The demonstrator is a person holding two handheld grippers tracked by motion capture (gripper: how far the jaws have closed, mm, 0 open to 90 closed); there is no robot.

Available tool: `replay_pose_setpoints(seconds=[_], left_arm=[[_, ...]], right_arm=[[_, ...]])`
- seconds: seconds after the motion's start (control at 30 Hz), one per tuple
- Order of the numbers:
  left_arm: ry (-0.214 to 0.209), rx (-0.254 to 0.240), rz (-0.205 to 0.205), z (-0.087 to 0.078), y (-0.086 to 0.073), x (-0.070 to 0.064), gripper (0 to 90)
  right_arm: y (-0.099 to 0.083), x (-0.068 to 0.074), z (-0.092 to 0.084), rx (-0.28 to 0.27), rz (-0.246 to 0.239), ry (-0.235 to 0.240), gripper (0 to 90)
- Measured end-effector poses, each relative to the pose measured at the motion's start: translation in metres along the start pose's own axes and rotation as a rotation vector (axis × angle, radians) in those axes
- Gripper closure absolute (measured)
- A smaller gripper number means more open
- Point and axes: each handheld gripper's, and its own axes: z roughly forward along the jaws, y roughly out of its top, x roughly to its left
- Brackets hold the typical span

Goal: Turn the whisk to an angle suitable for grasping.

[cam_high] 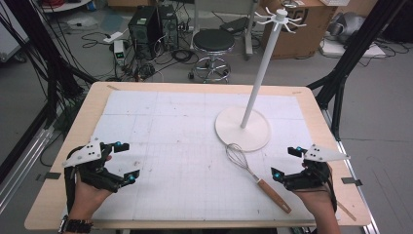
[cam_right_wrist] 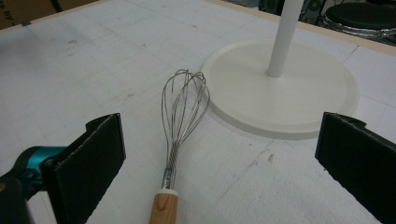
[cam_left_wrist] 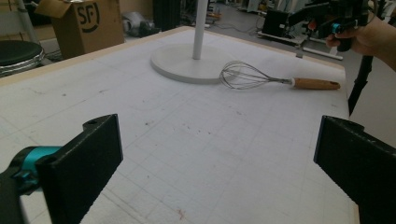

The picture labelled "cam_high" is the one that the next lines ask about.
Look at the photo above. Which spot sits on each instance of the large black computer tower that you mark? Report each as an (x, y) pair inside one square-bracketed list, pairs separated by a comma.
[(142, 31)]

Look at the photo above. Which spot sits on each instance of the white power strip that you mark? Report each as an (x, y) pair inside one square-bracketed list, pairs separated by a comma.
[(113, 37)]

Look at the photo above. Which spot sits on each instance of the person's left hand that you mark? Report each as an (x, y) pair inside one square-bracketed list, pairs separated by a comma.
[(86, 198)]

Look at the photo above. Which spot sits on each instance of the black tape piece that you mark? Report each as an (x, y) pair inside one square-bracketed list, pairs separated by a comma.
[(351, 181), (50, 175)]

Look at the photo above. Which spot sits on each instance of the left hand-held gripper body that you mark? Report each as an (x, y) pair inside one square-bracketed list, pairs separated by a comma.
[(85, 155)]

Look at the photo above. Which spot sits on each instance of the person's right hand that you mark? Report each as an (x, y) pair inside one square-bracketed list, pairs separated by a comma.
[(319, 200)]

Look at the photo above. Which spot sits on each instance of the white device with green display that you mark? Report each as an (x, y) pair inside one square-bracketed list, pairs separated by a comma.
[(119, 52)]

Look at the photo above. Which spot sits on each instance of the white grid mat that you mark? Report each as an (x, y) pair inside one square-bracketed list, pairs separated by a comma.
[(181, 146)]

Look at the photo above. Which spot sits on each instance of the grey bag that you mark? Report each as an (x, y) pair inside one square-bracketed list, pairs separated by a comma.
[(345, 26)]

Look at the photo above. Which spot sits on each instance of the black metal stand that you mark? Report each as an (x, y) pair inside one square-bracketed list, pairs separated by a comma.
[(350, 58), (39, 48)]

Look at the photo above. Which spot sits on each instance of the white hook rack stand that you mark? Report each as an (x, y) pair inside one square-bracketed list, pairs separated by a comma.
[(243, 128)]

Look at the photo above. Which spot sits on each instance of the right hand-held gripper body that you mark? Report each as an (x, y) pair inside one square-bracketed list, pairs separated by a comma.
[(319, 153)]

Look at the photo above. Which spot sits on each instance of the black round stool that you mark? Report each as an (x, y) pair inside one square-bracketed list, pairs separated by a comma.
[(213, 40)]

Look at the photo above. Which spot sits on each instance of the aluminium rail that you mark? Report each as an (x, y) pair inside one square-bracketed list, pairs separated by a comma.
[(22, 169)]

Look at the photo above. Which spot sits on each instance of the narrow black computer tower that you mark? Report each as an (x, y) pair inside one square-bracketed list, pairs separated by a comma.
[(168, 26)]

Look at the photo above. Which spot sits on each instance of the brown cardboard box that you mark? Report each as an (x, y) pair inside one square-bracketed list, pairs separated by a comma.
[(302, 35)]

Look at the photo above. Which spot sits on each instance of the white flat board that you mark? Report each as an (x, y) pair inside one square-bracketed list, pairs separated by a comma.
[(354, 49)]

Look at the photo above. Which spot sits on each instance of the thin wooden stick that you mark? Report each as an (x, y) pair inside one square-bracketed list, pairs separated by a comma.
[(346, 210)]

